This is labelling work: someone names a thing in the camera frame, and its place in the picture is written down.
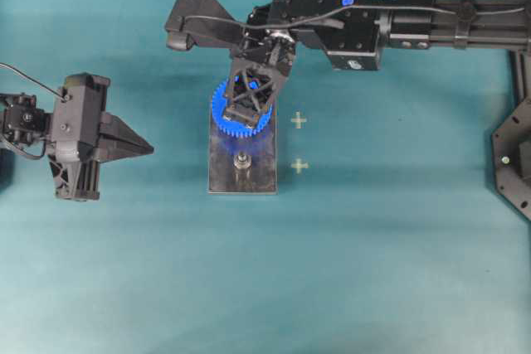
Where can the large blue plastic gear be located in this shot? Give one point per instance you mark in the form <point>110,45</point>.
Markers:
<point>234,128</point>

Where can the grey metal base plate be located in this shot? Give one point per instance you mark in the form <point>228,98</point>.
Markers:
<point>259,178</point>

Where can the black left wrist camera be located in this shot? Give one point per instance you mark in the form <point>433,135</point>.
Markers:
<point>87,97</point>

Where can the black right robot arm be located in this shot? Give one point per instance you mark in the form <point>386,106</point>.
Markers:
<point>353,33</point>

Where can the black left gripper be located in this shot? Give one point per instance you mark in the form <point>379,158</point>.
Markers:
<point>71,147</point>

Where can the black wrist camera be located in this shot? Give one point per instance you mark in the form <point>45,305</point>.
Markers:
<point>200,23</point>
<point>87,97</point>

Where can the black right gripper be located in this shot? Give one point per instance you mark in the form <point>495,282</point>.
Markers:
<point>262,53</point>

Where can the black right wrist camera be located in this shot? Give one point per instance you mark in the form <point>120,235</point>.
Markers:
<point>200,23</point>

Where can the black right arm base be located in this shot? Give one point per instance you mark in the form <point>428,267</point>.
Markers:
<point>511,140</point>

